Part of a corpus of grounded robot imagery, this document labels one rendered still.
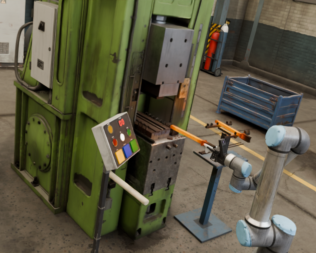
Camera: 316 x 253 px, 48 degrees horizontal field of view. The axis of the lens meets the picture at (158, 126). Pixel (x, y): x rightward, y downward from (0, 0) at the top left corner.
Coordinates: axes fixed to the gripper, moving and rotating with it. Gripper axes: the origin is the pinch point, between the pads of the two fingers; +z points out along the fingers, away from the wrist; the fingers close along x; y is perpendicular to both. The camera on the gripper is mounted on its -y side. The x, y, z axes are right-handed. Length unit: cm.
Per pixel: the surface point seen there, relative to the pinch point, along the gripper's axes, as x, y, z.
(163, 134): 0.5, 12.1, 41.5
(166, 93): -5.5, -22.4, 42.3
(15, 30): 102, 45, 560
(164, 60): -14, -47, 43
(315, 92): 774, 89, 227
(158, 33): -19, -64, 49
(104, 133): -72, -8, 23
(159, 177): 0, 48, 35
